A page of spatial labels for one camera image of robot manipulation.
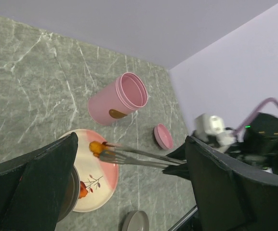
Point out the brown fried piece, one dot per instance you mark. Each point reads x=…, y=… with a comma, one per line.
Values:
x=96, y=148

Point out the metal tongs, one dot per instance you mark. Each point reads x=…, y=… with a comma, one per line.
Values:
x=125, y=155

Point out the pink round lid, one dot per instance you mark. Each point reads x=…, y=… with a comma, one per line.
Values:
x=163, y=137

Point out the pink and cream plate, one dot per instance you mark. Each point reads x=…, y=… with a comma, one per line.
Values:
x=100, y=178

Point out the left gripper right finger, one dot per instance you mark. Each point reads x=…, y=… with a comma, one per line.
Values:
x=231, y=195

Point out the red orange fried piece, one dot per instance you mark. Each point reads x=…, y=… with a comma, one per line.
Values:
x=83, y=190

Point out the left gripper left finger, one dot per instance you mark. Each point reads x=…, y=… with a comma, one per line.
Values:
x=33, y=186

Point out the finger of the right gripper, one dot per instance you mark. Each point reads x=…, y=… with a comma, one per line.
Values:
x=179, y=171
x=179, y=153

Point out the grey cylindrical container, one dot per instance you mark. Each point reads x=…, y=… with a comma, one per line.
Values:
x=71, y=196

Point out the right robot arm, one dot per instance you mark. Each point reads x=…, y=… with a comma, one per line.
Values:
x=259, y=147

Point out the pink cylindrical container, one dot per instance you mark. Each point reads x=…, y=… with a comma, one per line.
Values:
x=120, y=98

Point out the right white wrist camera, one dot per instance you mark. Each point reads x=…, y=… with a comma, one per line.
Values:
x=211, y=130

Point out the grey round lid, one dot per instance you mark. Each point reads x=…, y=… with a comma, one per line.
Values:
x=136, y=221

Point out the aluminium rail frame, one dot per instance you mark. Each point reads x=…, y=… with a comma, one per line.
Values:
x=184, y=219

